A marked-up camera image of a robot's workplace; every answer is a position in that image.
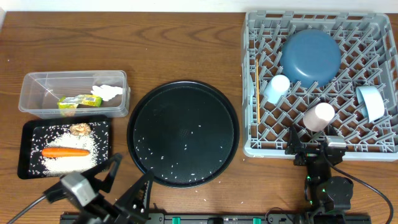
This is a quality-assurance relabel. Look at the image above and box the light blue cup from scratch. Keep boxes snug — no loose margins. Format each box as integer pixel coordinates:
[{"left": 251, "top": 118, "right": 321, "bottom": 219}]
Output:
[{"left": 264, "top": 75, "right": 290, "bottom": 104}]

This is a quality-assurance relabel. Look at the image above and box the white rice pile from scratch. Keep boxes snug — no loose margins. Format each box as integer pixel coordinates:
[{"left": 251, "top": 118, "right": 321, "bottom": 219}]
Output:
[{"left": 27, "top": 121, "right": 111, "bottom": 178}]

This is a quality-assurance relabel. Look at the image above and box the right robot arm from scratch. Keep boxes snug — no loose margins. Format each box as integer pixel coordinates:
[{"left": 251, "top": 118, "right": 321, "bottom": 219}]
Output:
[{"left": 285, "top": 126, "right": 354, "bottom": 223}]

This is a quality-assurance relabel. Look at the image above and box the yellow green snack wrapper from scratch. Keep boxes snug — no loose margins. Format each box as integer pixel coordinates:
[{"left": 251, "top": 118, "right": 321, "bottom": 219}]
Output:
[{"left": 57, "top": 95, "right": 102, "bottom": 116}]

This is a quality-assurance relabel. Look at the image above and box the clear plastic bin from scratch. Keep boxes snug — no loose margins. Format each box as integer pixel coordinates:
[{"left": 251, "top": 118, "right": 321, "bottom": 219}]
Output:
[{"left": 18, "top": 70, "right": 130, "bottom": 119}]

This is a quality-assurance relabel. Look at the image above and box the dark blue plate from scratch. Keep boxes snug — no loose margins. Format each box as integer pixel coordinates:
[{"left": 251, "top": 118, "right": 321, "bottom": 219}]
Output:
[{"left": 280, "top": 29, "right": 341, "bottom": 88}]

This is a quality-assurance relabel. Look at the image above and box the white tissue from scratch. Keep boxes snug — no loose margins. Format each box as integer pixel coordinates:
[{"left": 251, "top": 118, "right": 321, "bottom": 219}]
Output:
[{"left": 91, "top": 85, "right": 123, "bottom": 101}]

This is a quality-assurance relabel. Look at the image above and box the round black serving tray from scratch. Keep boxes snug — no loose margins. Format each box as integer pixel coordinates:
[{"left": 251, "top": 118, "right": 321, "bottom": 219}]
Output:
[{"left": 127, "top": 81, "right": 240, "bottom": 188}]

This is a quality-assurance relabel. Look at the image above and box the grey dishwasher rack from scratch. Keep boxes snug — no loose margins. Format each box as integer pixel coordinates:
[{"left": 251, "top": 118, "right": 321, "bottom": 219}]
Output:
[{"left": 241, "top": 11, "right": 397, "bottom": 161}]

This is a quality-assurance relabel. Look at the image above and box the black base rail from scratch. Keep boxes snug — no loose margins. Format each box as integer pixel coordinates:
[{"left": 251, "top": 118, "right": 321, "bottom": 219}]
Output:
[{"left": 59, "top": 213, "right": 372, "bottom": 224}]

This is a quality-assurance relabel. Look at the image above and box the wooden chopstick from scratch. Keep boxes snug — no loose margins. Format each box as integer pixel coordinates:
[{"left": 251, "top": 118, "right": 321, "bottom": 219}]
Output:
[{"left": 256, "top": 59, "right": 261, "bottom": 125}]

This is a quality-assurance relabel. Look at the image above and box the pink cup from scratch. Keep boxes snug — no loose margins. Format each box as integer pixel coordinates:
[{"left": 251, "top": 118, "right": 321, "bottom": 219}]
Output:
[{"left": 303, "top": 103, "right": 335, "bottom": 132}]

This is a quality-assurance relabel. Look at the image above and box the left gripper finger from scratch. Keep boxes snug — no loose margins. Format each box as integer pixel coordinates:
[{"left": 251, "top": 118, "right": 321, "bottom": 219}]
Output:
[
  {"left": 82, "top": 152, "right": 123, "bottom": 194},
  {"left": 114, "top": 171, "right": 154, "bottom": 223}
]

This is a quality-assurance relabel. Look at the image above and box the light blue bowl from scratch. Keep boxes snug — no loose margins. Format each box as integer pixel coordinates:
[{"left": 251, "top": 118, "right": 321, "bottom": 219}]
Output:
[{"left": 356, "top": 86, "right": 384, "bottom": 123}]

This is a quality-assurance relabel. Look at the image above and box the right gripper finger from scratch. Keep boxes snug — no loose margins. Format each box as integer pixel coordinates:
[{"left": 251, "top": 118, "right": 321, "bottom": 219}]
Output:
[
  {"left": 285, "top": 126, "right": 303, "bottom": 155},
  {"left": 325, "top": 126, "right": 338, "bottom": 136}
]

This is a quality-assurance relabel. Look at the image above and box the black rectangular tray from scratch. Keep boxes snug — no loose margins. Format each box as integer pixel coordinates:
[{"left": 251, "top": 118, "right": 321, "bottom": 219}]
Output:
[{"left": 17, "top": 115, "right": 111, "bottom": 179}]

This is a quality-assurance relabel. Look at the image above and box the orange carrot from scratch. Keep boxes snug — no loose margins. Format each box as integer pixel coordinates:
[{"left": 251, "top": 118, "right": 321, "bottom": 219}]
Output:
[{"left": 42, "top": 147, "right": 90, "bottom": 158}]

